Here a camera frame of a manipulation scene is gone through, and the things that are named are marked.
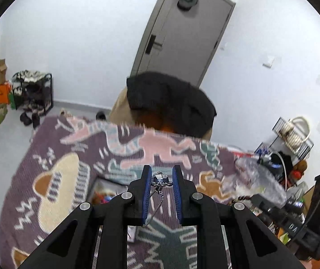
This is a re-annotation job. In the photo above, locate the orange box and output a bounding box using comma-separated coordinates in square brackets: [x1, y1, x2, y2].
[0, 82, 11, 105]

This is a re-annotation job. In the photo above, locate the silver pendant necklace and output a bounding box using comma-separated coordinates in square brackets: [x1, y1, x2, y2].
[144, 172, 174, 226]

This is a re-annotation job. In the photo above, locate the clear plastic bag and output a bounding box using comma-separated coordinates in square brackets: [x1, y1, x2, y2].
[234, 157, 288, 206]

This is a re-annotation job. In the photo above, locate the tan chair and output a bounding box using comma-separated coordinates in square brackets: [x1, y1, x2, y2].
[109, 87, 213, 141]

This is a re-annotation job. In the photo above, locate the black shoe rack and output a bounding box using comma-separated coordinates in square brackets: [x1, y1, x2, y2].
[11, 71, 54, 115]

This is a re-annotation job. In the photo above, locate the black wire wall rack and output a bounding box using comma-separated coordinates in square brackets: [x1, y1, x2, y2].
[272, 117, 314, 154]

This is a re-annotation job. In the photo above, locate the brown plush toy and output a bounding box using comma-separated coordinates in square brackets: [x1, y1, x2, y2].
[293, 160, 309, 180]

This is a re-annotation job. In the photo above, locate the black bag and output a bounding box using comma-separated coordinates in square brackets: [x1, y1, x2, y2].
[256, 143, 293, 174]

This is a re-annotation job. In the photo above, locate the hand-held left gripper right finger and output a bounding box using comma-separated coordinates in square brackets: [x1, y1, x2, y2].
[172, 165, 306, 269]

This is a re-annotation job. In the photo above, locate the grey door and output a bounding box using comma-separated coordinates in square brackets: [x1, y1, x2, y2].
[130, 0, 236, 87]

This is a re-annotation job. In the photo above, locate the white handbag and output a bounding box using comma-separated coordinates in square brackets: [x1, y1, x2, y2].
[279, 116, 310, 149]

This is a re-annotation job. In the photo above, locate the black door handle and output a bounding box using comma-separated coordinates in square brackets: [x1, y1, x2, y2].
[145, 34, 163, 55]

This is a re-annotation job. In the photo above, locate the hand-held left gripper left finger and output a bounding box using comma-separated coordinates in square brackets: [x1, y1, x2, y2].
[17, 165, 152, 269]

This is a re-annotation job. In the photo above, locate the dark grey cap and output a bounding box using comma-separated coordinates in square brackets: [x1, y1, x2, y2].
[177, 0, 200, 11]

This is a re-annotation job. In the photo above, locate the purple printed blanket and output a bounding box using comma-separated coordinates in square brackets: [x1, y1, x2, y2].
[0, 115, 261, 269]

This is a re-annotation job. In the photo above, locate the black jacket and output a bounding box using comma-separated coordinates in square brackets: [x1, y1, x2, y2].
[126, 72, 217, 139]

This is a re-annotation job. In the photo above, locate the dark shoes pair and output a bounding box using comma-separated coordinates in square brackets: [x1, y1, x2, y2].
[20, 112, 41, 129]

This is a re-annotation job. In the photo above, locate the black jewelry box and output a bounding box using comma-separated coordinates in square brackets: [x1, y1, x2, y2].
[88, 175, 138, 243]

